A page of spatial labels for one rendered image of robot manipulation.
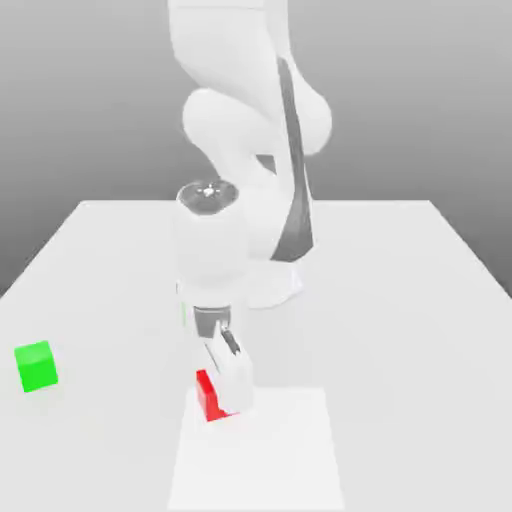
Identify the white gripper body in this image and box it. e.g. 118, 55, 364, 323
199, 337, 255, 415

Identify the small red cube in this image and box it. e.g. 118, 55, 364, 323
195, 369, 241, 424

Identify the small green cube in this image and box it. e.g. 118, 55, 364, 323
13, 340, 60, 394

